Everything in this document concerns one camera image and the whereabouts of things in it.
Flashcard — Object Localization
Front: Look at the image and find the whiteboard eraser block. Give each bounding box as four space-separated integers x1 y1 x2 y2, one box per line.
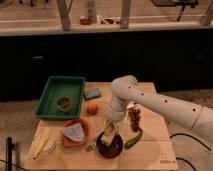
101 133 114 145

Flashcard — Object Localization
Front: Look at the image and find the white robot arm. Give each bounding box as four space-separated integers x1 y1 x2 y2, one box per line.
107 75 213 143

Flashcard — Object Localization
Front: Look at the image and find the purple bowl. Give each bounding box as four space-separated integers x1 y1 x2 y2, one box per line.
96 133 123 159

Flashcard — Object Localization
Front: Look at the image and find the orange bowl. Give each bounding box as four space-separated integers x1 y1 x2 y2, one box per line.
61 118 89 148

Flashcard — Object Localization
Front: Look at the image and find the green chili pepper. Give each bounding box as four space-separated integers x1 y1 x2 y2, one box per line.
124 129 143 149

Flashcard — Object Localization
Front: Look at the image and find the orange fruit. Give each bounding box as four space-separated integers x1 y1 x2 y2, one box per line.
87 102 99 114

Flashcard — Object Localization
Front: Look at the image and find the brown dried grapes bunch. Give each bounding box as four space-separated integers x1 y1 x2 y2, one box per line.
128 108 141 132

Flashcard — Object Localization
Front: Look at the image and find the grey folded cloth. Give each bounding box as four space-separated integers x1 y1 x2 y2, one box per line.
62 122 85 142

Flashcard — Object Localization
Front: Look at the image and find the green plastic tray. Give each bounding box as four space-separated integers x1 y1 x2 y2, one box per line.
35 76 85 120

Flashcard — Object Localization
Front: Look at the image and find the red object on shelf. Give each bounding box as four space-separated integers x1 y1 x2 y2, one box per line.
79 16 92 25

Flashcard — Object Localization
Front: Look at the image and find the black cable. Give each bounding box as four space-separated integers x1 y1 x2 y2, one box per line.
169 132 213 171

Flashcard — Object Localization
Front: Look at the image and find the black stand post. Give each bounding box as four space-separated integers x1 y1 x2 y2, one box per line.
6 137 14 171

